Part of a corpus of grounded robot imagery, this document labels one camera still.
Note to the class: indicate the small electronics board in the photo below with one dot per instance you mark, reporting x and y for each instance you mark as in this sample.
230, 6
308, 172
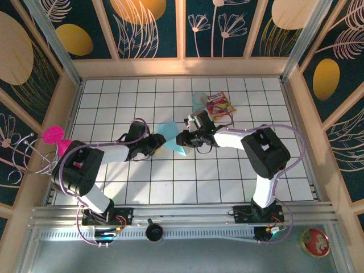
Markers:
273, 229
108, 234

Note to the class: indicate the red snack packet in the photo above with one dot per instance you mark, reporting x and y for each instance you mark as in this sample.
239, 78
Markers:
223, 103

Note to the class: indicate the red round tin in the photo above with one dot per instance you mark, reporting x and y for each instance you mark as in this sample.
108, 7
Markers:
315, 243

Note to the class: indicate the black round knob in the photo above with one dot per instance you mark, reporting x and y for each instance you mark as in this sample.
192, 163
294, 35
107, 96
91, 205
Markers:
154, 231

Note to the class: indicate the light blue cloth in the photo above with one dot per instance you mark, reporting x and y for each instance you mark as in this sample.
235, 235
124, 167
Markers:
170, 130

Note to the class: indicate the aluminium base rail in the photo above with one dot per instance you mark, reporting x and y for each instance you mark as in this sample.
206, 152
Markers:
185, 213

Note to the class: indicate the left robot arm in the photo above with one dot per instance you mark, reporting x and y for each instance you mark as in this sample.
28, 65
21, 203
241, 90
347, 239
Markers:
76, 173

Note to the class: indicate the translucent teal plastic cup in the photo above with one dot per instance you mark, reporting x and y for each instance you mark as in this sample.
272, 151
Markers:
199, 99

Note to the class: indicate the pink fuzzy toy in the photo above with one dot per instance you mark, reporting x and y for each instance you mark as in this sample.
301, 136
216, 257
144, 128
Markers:
52, 135

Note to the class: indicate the perforated metal strip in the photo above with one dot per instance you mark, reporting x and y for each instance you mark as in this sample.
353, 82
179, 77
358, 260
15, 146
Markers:
185, 234

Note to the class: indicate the aluminium frame post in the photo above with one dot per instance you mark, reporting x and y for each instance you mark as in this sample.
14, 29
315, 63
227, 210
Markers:
52, 37
303, 37

